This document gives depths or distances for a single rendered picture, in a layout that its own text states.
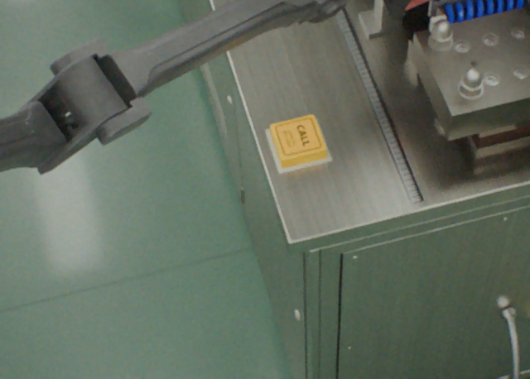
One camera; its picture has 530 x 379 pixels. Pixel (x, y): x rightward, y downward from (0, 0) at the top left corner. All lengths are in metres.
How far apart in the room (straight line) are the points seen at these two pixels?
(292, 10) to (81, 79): 0.32
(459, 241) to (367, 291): 0.17
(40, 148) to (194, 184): 1.50
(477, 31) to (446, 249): 0.35
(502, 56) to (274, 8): 0.38
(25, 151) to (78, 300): 1.40
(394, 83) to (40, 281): 1.19
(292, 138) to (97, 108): 0.47
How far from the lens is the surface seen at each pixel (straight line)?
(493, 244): 1.80
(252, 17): 1.40
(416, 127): 1.70
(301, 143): 1.65
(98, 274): 2.63
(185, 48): 1.33
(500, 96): 1.59
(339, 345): 1.95
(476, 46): 1.64
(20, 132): 1.23
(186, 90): 2.90
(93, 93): 1.26
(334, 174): 1.65
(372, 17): 1.82
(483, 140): 1.66
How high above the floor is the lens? 2.27
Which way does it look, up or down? 56 degrees down
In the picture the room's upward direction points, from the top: 4 degrees counter-clockwise
